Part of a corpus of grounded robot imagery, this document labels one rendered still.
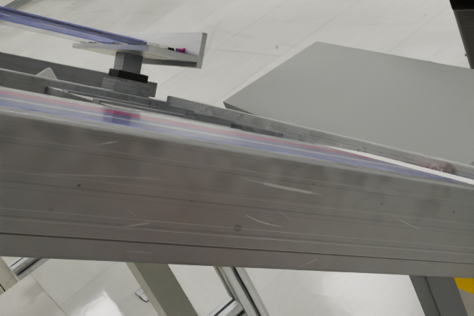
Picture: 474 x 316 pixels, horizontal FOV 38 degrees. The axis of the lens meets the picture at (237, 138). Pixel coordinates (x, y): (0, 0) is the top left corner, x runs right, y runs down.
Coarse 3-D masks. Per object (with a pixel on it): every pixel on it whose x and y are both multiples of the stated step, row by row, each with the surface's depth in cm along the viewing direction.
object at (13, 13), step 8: (0, 8) 107; (8, 8) 108; (16, 16) 109; (24, 16) 110; (32, 16) 110; (40, 16) 111; (48, 24) 112; (56, 24) 113; (64, 24) 114; (72, 24) 114; (88, 32) 116; (96, 32) 117; (104, 32) 118; (112, 32) 119; (120, 40) 120; (128, 40) 121; (136, 40) 122; (144, 40) 122; (176, 48) 126
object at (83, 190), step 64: (0, 128) 28; (64, 128) 30; (128, 128) 32; (0, 192) 29; (64, 192) 30; (128, 192) 32; (192, 192) 34; (256, 192) 36; (320, 192) 38; (384, 192) 41; (448, 192) 44; (64, 256) 30; (128, 256) 32; (192, 256) 34; (256, 256) 36; (320, 256) 39; (384, 256) 42; (448, 256) 45
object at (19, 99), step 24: (0, 96) 37; (24, 96) 42; (48, 96) 48; (96, 120) 34; (120, 120) 38; (144, 120) 43; (168, 120) 50; (240, 144) 39; (264, 144) 44; (288, 144) 52; (312, 144) 61; (384, 168) 46; (408, 168) 54
